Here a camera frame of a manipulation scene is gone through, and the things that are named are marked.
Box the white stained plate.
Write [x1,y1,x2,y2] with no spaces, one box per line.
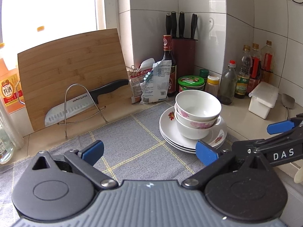
[159,107,227,152]

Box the white floral bowl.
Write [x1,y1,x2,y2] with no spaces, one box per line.
[176,117,221,139]

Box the white fruit plate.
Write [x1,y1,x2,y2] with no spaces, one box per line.
[160,130,227,154]
[160,128,227,153]

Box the pink floral bowl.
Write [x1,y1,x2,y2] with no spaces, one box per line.
[174,104,218,129]

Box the right gloved hand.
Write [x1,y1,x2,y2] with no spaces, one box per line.
[294,167,303,183]

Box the white plastic seasoning box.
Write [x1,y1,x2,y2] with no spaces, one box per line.
[249,82,278,119]

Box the grey blue checked dish mat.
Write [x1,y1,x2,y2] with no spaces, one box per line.
[0,99,238,227]

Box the red label sauce bottle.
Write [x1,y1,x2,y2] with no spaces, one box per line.
[246,43,261,95]

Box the green label oil bottle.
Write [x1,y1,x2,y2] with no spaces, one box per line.
[234,45,252,99]

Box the clear glass bottle red cap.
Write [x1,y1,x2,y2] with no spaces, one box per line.
[217,60,238,105]

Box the yellow lid spice jar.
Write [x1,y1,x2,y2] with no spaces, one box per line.
[205,75,220,97]

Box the amber bottle gold cap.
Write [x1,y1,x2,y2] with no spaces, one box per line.
[261,40,274,83]

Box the green lid sauce jar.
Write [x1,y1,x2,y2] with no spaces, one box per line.
[178,75,205,92]

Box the small green lid jar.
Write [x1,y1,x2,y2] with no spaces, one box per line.
[199,69,209,84]

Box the glass jar yellow green lid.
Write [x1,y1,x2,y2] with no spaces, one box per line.
[0,124,14,165]

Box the white blue seasoning bag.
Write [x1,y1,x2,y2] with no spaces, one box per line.
[140,60,170,105]

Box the bamboo cutting board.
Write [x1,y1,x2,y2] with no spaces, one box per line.
[17,28,128,131]

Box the red white clipped bag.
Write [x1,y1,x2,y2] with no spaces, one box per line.
[127,58,155,104]

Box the stack of clear plastic cups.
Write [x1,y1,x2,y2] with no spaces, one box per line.
[1,99,25,150]

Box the orange cooking wine jug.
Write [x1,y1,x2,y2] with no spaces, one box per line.
[1,43,25,113]

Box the dark soy sauce bottle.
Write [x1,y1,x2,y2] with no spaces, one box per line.
[163,35,177,97]

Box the dark red knife block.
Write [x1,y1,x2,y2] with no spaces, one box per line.
[165,11,198,79]

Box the metal spatula wooden handle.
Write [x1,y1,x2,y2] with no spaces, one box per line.
[281,93,295,119]

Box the metal wire board rack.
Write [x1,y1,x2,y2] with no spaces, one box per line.
[45,84,111,138]

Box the black handled kitchen knife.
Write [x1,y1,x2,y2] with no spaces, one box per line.
[44,79,129,127]

